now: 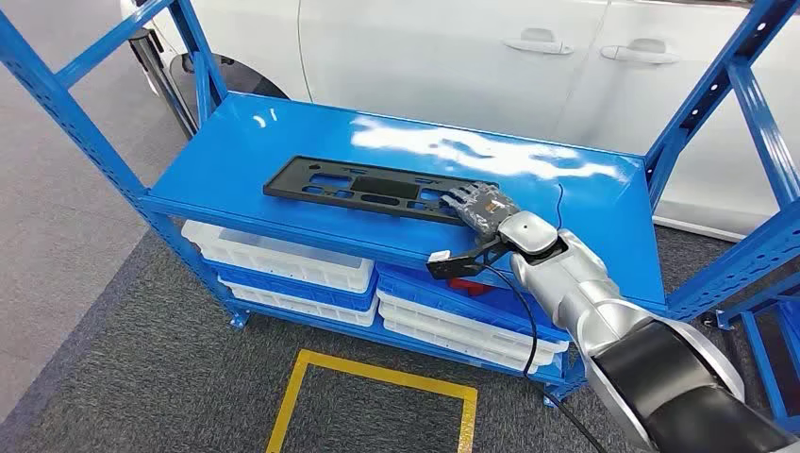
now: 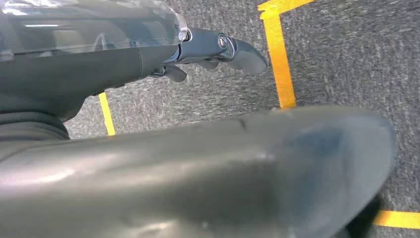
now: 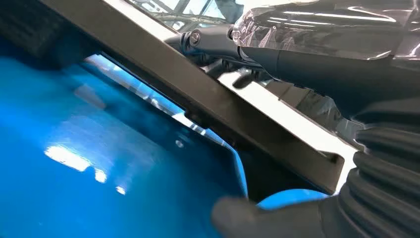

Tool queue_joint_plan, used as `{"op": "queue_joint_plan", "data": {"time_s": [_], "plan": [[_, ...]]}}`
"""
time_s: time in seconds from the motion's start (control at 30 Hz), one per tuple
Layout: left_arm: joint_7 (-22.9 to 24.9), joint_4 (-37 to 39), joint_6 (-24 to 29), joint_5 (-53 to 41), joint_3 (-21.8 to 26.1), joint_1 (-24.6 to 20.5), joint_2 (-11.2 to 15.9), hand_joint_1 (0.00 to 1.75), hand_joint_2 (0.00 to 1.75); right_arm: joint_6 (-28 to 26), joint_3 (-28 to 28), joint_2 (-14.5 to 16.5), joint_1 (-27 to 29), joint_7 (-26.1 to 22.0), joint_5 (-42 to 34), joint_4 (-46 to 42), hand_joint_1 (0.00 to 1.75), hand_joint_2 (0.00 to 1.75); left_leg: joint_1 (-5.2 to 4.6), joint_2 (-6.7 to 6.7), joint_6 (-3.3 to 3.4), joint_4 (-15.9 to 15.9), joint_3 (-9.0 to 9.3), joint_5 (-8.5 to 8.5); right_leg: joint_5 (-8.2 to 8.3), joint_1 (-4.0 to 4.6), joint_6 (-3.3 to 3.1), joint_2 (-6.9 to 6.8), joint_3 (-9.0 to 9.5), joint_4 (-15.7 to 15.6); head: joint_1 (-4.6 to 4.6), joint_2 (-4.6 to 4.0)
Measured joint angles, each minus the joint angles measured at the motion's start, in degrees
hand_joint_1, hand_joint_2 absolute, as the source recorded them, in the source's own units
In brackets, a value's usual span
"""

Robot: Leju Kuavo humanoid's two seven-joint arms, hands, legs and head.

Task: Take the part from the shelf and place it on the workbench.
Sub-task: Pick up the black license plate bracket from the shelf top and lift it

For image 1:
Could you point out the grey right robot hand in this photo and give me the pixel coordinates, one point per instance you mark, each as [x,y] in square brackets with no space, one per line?
[487,206]

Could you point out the black plastic frame part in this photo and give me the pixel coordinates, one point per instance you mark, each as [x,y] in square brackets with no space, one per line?
[384,187]

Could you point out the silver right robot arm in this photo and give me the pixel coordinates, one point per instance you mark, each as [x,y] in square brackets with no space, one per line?
[581,294]

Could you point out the red item in bin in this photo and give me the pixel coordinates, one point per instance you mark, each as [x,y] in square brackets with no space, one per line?
[469,287]

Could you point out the white car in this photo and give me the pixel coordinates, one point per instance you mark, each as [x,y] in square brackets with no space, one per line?
[437,56]

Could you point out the yellow floor tape square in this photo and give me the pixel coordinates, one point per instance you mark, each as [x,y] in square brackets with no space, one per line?
[375,373]

